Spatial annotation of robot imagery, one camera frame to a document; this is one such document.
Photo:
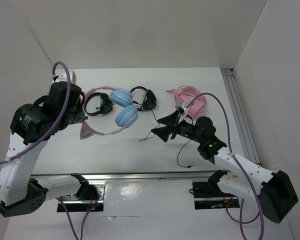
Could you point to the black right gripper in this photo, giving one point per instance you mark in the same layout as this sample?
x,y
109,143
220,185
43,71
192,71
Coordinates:
x,y
171,121

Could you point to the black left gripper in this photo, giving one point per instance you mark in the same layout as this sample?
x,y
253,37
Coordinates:
x,y
80,116

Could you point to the blue pink cat-ear headphones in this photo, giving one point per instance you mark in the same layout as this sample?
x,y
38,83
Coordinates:
x,y
110,96

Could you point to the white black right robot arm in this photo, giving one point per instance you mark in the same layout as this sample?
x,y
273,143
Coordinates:
x,y
238,176

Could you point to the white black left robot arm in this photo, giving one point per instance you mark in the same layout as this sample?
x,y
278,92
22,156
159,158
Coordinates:
x,y
32,126

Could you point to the black headphones middle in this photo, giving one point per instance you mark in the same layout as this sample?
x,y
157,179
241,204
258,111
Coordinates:
x,y
149,100

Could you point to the black headphones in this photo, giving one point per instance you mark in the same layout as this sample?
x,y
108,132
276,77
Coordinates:
x,y
100,105
149,100

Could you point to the black headphones far left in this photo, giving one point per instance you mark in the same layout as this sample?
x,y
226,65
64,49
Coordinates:
x,y
100,105

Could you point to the pink gaming headset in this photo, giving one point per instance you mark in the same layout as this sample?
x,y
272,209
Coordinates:
x,y
187,93

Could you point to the white front cover panel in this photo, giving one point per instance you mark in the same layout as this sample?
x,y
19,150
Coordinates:
x,y
148,198

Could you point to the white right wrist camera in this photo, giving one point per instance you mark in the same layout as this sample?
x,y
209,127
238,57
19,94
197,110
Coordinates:
x,y
182,109

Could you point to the aluminium rail front edge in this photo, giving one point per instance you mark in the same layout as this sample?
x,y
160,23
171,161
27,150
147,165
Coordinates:
x,y
148,176

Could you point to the aluminium rail right side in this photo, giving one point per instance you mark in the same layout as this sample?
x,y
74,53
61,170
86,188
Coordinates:
x,y
244,131

